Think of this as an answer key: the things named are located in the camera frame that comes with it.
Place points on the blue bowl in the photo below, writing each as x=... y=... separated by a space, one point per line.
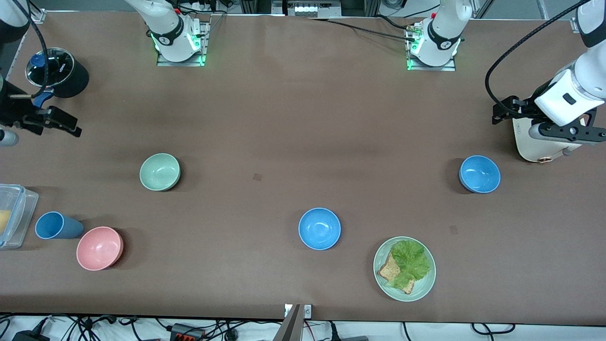
x=319 y=228
x=480 y=174

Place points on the grey metal bracket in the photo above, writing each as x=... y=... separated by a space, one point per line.
x=291 y=327

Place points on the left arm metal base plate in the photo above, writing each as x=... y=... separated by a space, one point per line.
x=447 y=67

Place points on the light green plate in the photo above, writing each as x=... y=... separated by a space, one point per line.
x=423 y=286

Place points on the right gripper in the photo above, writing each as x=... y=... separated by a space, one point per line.
x=14 y=112

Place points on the white toaster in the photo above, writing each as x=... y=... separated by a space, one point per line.
x=530 y=149

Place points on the pink bowl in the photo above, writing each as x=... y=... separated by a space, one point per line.
x=99 y=248

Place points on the light green bowl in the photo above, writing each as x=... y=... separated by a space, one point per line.
x=160 y=171

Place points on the yellow food item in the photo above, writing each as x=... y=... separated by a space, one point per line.
x=4 y=221

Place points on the black power adapter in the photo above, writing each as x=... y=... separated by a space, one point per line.
x=28 y=337

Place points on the blue plastic cup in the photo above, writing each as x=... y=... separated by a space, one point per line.
x=49 y=225

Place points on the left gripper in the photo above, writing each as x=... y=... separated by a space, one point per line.
x=524 y=110

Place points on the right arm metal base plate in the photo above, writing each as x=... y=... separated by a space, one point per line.
x=182 y=64

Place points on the toasted bread slice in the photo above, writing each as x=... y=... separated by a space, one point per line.
x=389 y=271

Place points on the black red power strip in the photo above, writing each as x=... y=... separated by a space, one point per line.
x=187 y=334

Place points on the clear plastic food container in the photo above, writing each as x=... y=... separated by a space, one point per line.
x=21 y=208

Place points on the grey control box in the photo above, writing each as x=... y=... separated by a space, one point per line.
x=303 y=7

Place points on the green lettuce leaf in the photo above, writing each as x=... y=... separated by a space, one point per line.
x=412 y=260

